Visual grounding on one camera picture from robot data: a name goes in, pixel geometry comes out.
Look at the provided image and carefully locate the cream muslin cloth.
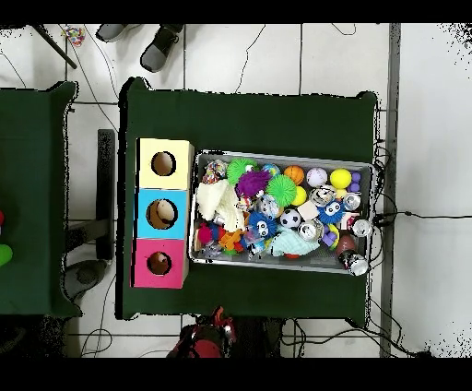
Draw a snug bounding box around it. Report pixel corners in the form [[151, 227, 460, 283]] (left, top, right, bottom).
[[195, 178, 247, 233]]

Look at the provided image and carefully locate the green spiky ball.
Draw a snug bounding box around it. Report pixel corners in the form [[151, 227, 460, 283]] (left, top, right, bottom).
[[265, 173, 299, 208], [226, 157, 259, 186]]

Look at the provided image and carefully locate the shallow clear mesh bin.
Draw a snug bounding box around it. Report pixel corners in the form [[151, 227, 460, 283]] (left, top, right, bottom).
[[187, 149, 373, 277]]

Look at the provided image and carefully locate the wooden box with three holes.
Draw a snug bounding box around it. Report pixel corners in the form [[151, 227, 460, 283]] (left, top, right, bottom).
[[132, 137, 196, 290]]

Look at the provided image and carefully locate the purple spiky ball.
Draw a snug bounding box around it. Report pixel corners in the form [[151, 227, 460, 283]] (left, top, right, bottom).
[[235, 169, 273, 200]]

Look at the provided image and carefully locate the small blue fuzzy toy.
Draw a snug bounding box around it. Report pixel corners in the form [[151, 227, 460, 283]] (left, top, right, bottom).
[[246, 211, 278, 240]]

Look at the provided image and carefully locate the orange plastic toy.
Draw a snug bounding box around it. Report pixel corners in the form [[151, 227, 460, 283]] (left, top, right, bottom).
[[218, 228, 245, 253]]

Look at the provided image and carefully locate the small soccer ball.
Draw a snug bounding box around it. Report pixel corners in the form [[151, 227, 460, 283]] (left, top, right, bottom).
[[279, 208, 303, 230]]

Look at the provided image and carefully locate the orange basketball toy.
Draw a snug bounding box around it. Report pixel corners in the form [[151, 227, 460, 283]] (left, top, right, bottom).
[[283, 165, 306, 185]]

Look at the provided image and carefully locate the mint green cloth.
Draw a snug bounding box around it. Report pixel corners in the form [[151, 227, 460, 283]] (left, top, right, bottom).
[[268, 228, 322, 259]]

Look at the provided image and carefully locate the white baseball toy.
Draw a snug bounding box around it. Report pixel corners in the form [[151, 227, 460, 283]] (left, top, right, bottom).
[[305, 167, 329, 189]]

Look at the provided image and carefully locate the blue fuzzy monster toy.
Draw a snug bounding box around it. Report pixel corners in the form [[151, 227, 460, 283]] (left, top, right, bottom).
[[316, 198, 347, 226]]

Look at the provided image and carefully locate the smooth yellow ball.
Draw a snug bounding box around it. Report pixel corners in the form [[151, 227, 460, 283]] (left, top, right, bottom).
[[328, 168, 353, 191]]

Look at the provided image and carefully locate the black power adapter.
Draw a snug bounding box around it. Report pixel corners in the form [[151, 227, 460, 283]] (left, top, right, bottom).
[[372, 211, 398, 226]]

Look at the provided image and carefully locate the side table with green cloth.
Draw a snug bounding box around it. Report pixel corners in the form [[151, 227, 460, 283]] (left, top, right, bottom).
[[0, 80, 78, 320]]

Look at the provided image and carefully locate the small colourful object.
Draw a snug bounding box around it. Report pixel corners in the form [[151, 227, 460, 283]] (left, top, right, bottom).
[[60, 25, 86, 47]]

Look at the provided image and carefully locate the black rod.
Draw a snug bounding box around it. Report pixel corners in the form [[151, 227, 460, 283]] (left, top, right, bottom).
[[29, 24, 78, 70]]

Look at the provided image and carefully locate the small green object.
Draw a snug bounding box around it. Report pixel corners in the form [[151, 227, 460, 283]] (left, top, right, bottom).
[[0, 243, 15, 268]]

